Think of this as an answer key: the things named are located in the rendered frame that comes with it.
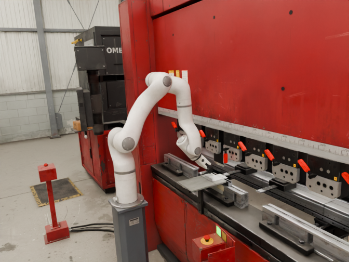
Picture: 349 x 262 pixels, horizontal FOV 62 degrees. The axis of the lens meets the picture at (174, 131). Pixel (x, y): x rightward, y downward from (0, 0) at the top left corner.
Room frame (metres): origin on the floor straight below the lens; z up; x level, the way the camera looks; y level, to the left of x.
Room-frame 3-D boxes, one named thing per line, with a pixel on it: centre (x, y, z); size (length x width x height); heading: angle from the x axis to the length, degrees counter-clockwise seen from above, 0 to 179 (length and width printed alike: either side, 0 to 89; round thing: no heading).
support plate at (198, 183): (1.80, -0.16, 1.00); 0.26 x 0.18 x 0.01; 118
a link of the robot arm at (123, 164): (1.59, 0.31, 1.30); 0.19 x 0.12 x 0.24; 27
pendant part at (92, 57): (2.75, 0.74, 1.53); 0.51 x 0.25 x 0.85; 18
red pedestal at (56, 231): (2.87, 1.34, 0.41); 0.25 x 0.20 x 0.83; 118
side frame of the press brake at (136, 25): (2.81, 0.01, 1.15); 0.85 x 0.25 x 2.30; 118
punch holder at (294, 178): (1.36, -0.56, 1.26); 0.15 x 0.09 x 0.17; 28
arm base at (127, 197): (1.56, 0.29, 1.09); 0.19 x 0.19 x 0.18
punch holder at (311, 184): (1.18, -0.65, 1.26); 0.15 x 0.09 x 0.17; 28
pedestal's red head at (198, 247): (1.43, -0.18, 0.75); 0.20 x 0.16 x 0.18; 21
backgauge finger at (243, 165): (1.95, -0.43, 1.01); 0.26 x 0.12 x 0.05; 118
